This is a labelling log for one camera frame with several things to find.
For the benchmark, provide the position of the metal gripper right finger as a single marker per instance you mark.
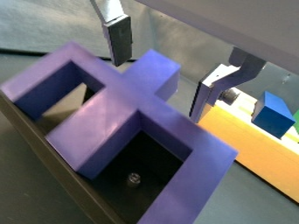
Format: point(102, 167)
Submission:
point(244, 69)

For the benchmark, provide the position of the yellow slotted board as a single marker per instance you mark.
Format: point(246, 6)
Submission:
point(270, 157)

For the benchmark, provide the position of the purple comb-shaped block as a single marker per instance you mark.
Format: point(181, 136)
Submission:
point(123, 103)

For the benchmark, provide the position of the green long bar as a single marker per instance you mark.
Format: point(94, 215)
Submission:
point(297, 121)

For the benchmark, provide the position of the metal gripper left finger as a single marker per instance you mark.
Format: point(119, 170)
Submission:
point(117, 29)

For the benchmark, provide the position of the blue long bar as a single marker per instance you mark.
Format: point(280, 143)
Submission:
point(272, 115)

